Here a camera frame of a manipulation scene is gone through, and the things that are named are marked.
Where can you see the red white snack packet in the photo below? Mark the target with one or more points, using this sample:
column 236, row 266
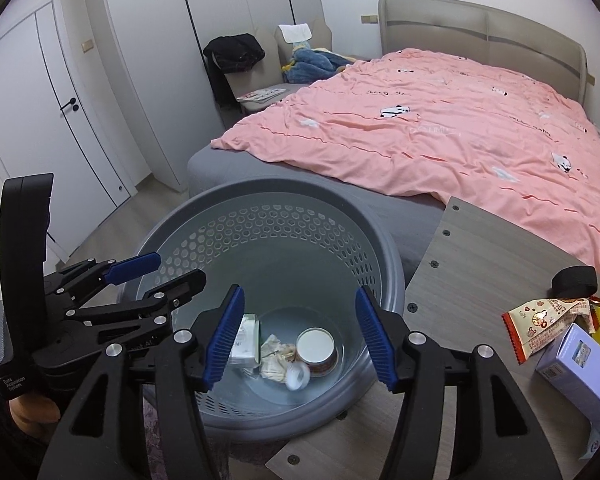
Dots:
column 540, row 330

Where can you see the light blue cardboard box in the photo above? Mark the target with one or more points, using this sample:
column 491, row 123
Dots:
column 575, row 370

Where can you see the magazine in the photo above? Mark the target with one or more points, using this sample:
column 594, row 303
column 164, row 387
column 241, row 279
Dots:
column 260, row 95

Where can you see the paper cup with white lid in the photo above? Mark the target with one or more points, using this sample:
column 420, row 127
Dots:
column 315, row 342

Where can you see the grey bed mattress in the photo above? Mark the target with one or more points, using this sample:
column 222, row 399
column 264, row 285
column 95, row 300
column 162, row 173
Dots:
column 260, row 175

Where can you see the crumpled white tissue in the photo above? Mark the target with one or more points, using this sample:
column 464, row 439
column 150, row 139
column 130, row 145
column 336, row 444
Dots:
column 275, row 365

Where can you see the grey perforated plastic basket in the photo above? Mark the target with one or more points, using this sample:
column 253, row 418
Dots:
column 280, row 280

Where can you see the purple patterned rug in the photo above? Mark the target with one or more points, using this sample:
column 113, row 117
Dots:
column 146, row 440

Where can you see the bed with pink duvet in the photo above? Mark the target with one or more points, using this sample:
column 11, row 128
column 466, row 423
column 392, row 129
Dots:
column 430, row 120

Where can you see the blue plush garment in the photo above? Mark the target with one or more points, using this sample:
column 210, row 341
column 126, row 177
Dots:
column 315, row 62

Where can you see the black bag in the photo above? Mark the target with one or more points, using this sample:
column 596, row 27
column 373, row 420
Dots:
column 232, row 50

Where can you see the white wardrobe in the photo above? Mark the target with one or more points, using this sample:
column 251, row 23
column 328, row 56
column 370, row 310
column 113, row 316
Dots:
column 155, row 60

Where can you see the white cloth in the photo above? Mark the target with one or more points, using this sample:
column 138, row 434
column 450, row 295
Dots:
column 295, row 34

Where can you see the small white green carton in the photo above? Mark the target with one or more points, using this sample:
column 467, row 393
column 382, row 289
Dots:
column 245, row 340

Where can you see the beige light switch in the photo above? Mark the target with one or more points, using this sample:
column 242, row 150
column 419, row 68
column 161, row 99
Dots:
column 87, row 45

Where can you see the beige chair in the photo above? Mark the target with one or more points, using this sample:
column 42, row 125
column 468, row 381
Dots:
column 260, row 75
column 322, row 35

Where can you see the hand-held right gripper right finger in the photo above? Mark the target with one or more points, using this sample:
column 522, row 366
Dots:
column 375, row 340

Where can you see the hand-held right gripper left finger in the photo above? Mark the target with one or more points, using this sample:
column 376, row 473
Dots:
column 225, row 340

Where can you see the beige upholstered headboard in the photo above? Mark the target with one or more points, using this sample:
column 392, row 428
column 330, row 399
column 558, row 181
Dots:
column 455, row 25

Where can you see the person's left hand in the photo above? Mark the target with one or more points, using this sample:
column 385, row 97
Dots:
column 30, row 410

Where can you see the white door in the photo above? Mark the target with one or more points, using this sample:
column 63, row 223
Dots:
column 30, row 110

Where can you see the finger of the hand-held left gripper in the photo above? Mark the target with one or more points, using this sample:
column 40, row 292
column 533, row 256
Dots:
column 180, row 285
column 130, row 266

